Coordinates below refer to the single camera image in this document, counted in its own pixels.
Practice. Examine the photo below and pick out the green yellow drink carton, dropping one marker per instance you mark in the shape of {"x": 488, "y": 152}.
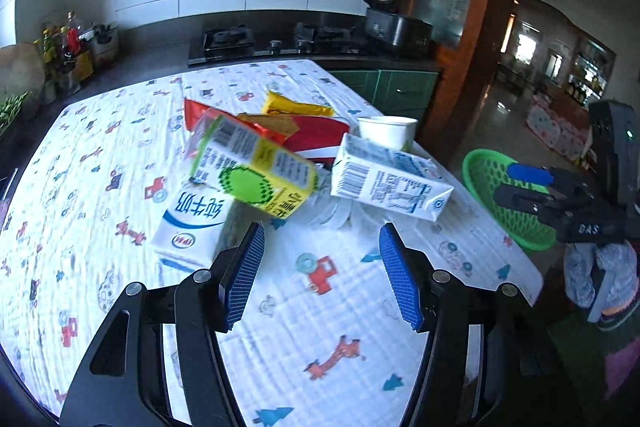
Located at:
{"x": 250, "y": 172}

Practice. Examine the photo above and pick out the green plastic basket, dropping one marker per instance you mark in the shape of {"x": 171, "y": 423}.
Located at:
{"x": 485, "y": 177}

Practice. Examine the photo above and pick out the bowl of green vegetables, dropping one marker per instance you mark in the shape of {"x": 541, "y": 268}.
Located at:
{"x": 12, "y": 107}

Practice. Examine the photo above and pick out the black rice cooker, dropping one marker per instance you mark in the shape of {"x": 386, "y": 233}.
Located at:
{"x": 395, "y": 29}

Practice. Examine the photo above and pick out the clear plastic bottle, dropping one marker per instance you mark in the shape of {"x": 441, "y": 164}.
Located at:
{"x": 327, "y": 209}

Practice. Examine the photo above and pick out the blue white milk carton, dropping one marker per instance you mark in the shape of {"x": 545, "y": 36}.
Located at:
{"x": 185, "y": 222}

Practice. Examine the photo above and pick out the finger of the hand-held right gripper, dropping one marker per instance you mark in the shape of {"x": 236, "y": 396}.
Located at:
{"x": 520, "y": 199}
{"x": 530, "y": 174}

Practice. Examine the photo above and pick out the person's right hand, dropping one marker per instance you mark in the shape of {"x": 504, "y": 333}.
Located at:
{"x": 580, "y": 277}

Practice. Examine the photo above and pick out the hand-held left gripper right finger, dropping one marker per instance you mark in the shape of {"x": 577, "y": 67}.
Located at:
{"x": 400, "y": 277}

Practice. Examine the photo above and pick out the orange snack packet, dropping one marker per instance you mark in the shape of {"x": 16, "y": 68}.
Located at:
{"x": 270, "y": 124}

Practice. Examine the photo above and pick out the person's right forearm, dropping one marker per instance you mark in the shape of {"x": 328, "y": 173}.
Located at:
{"x": 625, "y": 314}

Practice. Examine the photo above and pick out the green kitchen cabinet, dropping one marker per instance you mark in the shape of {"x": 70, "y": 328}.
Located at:
{"x": 395, "y": 87}

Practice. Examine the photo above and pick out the white milk carton with barcode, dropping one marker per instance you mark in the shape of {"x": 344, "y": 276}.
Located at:
{"x": 385, "y": 182}

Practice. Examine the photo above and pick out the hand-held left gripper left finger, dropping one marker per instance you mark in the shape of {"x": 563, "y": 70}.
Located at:
{"x": 247, "y": 272}

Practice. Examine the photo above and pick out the printed white tablecloth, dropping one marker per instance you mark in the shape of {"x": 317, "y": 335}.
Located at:
{"x": 100, "y": 207}

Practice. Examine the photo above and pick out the bottle with yellow label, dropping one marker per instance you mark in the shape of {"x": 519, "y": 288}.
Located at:
{"x": 48, "y": 44}

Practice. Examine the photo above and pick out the yellow snack packet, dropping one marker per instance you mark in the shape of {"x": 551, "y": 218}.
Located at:
{"x": 290, "y": 104}

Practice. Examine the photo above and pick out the round wooden cutting board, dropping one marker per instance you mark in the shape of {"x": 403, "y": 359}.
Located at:
{"x": 20, "y": 72}

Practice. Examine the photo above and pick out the pile of patterned packages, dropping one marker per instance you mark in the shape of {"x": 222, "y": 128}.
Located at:
{"x": 555, "y": 127}

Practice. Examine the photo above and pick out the utensil holder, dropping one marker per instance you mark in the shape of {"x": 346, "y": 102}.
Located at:
{"x": 105, "y": 49}

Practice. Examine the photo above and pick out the wooden glass cabinet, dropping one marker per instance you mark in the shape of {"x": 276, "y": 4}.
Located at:
{"x": 500, "y": 7}

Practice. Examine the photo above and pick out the black gas stove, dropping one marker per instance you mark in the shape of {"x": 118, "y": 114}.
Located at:
{"x": 280, "y": 52}

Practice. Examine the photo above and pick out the white paper cup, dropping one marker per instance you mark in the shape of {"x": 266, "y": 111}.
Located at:
{"x": 387, "y": 132}

